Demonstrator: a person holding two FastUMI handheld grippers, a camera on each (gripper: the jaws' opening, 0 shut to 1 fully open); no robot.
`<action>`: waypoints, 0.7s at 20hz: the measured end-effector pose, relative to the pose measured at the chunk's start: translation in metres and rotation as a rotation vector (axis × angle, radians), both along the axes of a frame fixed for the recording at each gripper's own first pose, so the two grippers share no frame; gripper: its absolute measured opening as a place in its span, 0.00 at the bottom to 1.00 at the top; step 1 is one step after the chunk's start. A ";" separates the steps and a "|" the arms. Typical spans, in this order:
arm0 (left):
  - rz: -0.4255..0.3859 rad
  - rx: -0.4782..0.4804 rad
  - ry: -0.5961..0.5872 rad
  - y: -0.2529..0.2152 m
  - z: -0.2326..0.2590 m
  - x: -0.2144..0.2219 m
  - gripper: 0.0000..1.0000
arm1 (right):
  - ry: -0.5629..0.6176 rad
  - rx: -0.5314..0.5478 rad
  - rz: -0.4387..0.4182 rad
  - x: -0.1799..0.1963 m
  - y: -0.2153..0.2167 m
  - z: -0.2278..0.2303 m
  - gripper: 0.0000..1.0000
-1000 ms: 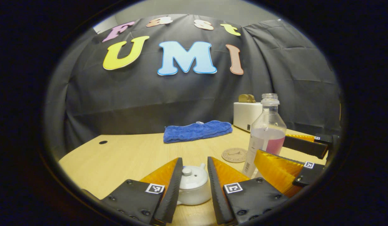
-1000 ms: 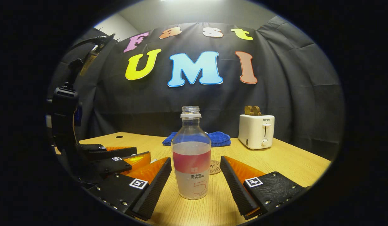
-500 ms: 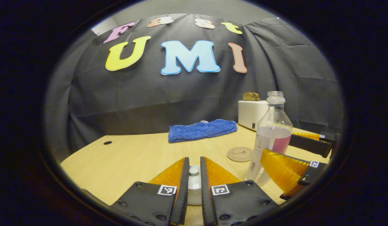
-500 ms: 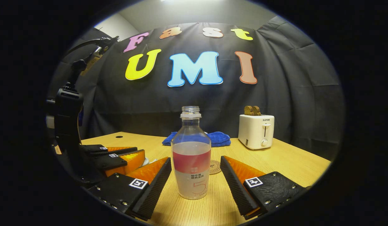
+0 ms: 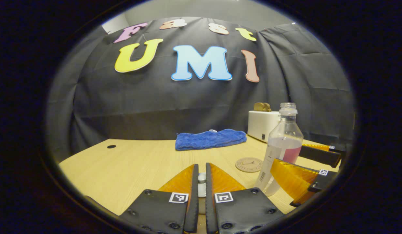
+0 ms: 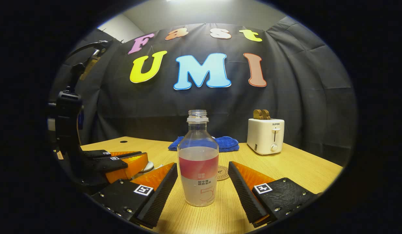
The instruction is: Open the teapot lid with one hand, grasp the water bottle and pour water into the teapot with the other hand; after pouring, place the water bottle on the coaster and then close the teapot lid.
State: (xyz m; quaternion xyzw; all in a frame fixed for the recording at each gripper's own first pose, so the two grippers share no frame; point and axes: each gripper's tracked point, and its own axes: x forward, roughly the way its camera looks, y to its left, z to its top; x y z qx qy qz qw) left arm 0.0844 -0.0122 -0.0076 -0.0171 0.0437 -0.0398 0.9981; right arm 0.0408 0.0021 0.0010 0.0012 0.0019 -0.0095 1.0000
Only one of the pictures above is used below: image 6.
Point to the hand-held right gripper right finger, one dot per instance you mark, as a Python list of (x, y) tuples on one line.
[(244, 195)]

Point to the blue folded towel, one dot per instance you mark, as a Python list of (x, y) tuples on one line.
[(226, 144)]

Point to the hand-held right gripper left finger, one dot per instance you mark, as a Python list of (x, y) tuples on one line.
[(162, 195)]

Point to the white toaster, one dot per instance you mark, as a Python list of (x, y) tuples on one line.
[(262, 136)]

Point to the white ceramic teacup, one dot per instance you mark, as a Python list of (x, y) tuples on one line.
[(139, 175)]

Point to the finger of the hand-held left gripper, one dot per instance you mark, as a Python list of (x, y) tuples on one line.
[(106, 164), (97, 153)]

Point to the clear water bottle red label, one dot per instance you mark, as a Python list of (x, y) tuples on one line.
[(197, 169)]

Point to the brown bread slice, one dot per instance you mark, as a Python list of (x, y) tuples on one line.
[(266, 114), (257, 114)]

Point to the round wooden coaster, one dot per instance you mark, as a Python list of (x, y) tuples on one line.
[(223, 174)]

